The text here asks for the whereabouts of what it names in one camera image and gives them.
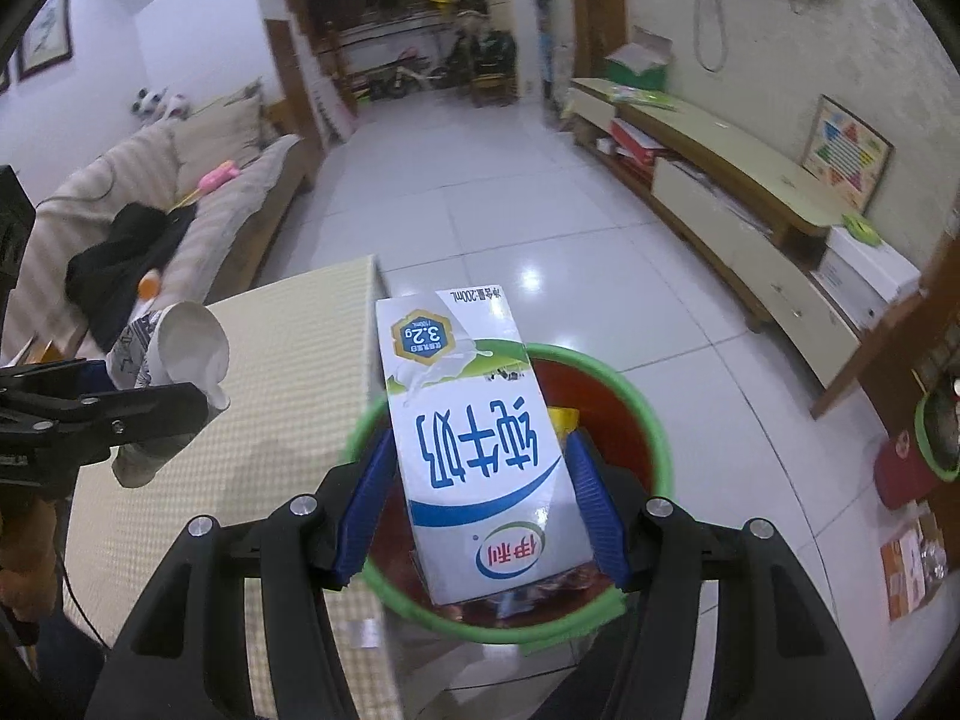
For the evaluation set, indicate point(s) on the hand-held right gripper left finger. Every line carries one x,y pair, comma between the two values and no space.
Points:
367,510

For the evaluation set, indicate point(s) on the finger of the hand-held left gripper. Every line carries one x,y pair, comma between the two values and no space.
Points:
135,416
94,376

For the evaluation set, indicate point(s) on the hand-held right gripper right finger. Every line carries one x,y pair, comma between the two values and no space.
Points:
600,510

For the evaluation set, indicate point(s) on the white patterned paper cup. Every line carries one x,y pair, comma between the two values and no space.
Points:
187,345

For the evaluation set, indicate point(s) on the red bin with green rim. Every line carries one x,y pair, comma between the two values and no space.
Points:
615,405

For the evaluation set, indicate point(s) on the white milk carton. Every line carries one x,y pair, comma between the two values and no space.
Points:
480,465

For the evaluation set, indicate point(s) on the person's left forearm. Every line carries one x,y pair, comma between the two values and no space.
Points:
26,570

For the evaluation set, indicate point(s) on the black jacket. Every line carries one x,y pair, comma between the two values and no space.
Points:
120,262

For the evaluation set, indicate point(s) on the yellow checked tablecloth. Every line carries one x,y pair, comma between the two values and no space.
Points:
285,360

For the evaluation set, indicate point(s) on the panda plush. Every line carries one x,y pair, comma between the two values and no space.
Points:
157,105

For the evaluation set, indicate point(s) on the pink toy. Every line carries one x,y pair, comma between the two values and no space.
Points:
219,175

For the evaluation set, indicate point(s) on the striped beige sofa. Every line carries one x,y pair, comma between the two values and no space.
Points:
225,210

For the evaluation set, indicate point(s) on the beige pillow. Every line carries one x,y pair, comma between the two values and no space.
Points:
217,142

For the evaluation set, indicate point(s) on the small red bin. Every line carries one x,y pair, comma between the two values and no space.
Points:
904,472

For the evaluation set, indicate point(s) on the orange carton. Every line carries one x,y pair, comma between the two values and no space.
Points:
907,570

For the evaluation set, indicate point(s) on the white box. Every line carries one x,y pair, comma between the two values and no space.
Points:
870,277

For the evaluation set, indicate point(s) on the cream television cabinet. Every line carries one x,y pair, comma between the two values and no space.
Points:
750,180

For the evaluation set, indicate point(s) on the red box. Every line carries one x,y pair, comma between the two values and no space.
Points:
637,141

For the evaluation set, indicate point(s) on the green packet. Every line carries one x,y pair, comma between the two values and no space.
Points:
860,230

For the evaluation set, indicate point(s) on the white balance bike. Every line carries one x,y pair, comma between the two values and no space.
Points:
405,79

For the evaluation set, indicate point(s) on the green flat packets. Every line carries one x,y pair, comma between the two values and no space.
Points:
645,95

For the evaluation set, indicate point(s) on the star checkers board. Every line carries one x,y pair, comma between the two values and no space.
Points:
847,154

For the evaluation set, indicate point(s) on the green box with cardboard flaps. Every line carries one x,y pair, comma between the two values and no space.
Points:
637,71

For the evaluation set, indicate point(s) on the wooden chair with clothes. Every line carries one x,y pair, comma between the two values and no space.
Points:
487,60

